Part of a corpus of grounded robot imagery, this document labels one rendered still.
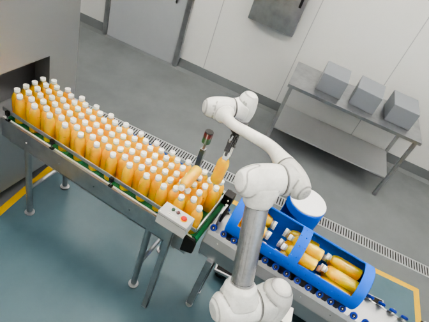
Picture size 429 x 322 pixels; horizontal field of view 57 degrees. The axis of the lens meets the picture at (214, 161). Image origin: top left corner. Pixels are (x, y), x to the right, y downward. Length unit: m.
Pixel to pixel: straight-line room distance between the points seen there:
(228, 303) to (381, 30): 4.11
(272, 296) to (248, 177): 0.61
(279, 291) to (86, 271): 1.85
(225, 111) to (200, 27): 3.79
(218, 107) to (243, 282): 0.82
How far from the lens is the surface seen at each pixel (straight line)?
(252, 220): 1.62
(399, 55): 5.36
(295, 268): 2.41
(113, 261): 3.40
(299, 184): 1.62
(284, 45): 5.40
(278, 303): 1.89
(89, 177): 2.76
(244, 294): 1.78
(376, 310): 2.79
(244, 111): 2.02
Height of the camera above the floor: 2.86
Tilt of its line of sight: 40 degrees down
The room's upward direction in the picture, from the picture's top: 22 degrees clockwise
